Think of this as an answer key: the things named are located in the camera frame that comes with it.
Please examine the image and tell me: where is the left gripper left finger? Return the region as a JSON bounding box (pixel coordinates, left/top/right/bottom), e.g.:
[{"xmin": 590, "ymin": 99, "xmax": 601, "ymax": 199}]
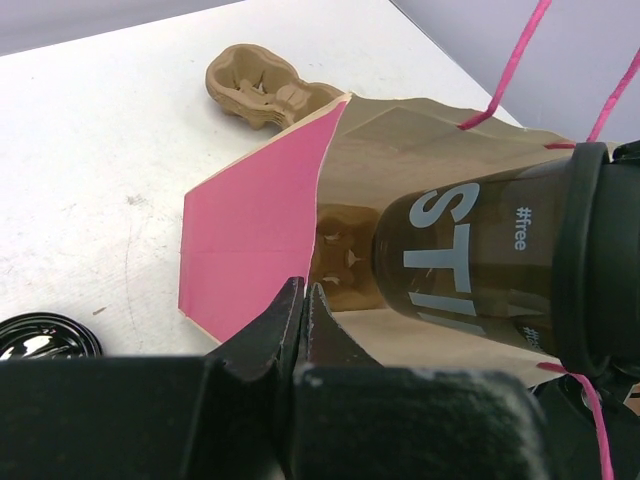
[{"xmin": 1, "ymin": 278, "xmax": 305, "ymax": 479}]

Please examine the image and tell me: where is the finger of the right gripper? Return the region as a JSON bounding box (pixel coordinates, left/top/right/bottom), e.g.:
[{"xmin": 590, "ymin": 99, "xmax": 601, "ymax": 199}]
[{"xmin": 532, "ymin": 371, "xmax": 639, "ymax": 479}]

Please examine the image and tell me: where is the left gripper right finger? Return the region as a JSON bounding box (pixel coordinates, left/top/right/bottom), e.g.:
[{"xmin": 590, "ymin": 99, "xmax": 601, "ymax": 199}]
[{"xmin": 292, "ymin": 286, "xmax": 555, "ymax": 479}]

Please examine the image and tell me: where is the pink and beige paper bag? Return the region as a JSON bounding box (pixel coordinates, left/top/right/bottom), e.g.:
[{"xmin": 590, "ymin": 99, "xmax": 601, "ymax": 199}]
[{"xmin": 177, "ymin": 0, "xmax": 640, "ymax": 480}]

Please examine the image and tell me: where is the dark transparent coffee cup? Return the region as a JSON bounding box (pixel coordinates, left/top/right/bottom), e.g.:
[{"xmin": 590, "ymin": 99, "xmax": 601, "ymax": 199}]
[{"xmin": 372, "ymin": 158, "xmax": 569, "ymax": 355}]

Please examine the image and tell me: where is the brown cardboard cup carrier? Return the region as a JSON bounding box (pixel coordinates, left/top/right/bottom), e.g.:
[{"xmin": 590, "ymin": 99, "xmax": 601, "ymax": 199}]
[{"xmin": 205, "ymin": 44, "xmax": 344, "ymax": 130}]

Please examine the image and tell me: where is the black cup lid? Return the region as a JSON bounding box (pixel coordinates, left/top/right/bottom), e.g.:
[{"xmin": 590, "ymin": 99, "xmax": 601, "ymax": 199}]
[
  {"xmin": 551, "ymin": 142, "xmax": 639, "ymax": 377},
  {"xmin": 1, "ymin": 312, "xmax": 104, "ymax": 361}
]

